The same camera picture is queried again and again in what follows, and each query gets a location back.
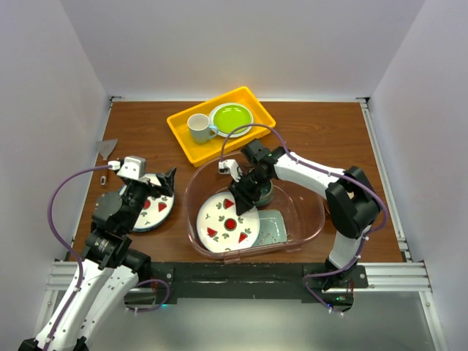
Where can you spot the teal glazed ceramic mug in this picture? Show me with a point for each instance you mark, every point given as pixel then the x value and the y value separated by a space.
pixel 266 195

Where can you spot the yellow plastic tray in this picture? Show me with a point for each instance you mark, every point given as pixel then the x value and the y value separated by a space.
pixel 198 154

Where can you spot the green plate white rim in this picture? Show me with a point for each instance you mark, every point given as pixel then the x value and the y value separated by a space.
pixel 231 118

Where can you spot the white mug blue handle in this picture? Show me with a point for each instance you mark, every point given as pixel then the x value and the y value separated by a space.
pixel 201 129

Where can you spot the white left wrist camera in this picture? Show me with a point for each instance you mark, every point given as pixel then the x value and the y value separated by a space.
pixel 131 168

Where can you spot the dark blue patterned plate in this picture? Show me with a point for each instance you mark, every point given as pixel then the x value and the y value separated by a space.
pixel 162 219

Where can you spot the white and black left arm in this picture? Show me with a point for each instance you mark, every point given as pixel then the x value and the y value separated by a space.
pixel 107 267

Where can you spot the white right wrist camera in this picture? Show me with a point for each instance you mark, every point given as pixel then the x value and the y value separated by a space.
pixel 230 167

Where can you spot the mint divided rectangular plate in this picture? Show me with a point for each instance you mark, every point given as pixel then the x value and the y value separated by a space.
pixel 272 228

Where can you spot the clear plastic bin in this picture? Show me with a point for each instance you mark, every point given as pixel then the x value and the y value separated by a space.
pixel 302 210

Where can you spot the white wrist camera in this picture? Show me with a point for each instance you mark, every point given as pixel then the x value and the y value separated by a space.
pixel 230 167
pixel 131 168

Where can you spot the grey triangular scraper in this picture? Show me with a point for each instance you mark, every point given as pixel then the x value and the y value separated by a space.
pixel 106 147

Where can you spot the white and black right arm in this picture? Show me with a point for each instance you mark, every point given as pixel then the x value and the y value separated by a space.
pixel 353 204

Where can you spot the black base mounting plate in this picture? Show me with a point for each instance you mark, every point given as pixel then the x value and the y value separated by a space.
pixel 297 281

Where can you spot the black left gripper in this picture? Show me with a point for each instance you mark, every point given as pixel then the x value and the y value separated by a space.
pixel 167 182

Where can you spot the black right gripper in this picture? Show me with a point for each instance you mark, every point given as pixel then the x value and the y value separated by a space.
pixel 245 199

